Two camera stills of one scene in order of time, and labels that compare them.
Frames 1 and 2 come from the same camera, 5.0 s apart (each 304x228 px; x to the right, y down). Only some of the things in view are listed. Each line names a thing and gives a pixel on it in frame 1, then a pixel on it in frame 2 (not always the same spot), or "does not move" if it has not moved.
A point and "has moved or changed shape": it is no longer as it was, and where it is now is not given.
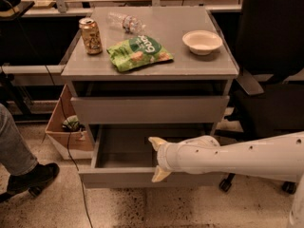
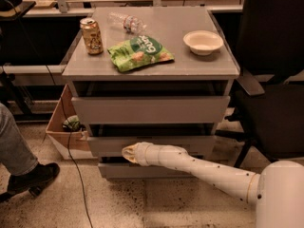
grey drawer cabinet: x=142 y=72 does not move
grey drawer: x=123 y=158 has moved or changed shape
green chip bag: x=137 y=51 does not move
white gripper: x=165 y=156 → x=142 y=153
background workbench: x=60 y=0 does not move
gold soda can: x=90 y=35 does not move
